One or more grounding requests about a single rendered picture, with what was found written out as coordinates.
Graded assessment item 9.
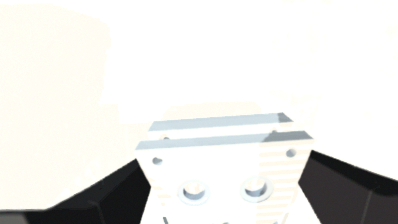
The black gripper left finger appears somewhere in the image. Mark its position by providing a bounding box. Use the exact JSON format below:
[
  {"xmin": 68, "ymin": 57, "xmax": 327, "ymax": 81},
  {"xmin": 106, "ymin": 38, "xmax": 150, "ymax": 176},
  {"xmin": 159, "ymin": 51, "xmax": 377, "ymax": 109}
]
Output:
[{"xmin": 0, "ymin": 158, "xmax": 151, "ymax": 224}]

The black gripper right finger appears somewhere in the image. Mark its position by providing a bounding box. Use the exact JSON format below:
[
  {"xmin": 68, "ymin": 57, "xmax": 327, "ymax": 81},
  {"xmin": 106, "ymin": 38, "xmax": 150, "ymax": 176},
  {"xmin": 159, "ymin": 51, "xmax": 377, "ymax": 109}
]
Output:
[{"xmin": 297, "ymin": 149, "xmax": 398, "ymax": 224}]

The white flat plate with holes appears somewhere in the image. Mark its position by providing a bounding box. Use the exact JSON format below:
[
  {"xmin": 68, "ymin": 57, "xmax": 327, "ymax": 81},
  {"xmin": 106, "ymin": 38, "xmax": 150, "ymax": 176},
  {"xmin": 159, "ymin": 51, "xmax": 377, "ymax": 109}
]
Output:
[{"xmin": 146, "ymin": 112, "xmax": 295, "ymax": 140}]

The white rounded plate with two holes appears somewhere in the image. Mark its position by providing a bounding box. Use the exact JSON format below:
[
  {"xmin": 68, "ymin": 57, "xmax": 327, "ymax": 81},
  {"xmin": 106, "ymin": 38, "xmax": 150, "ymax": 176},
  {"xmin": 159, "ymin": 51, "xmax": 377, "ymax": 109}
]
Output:
[{"xmin": 133, "ymin": 130, "xmax": 315, "ymax": 224}]

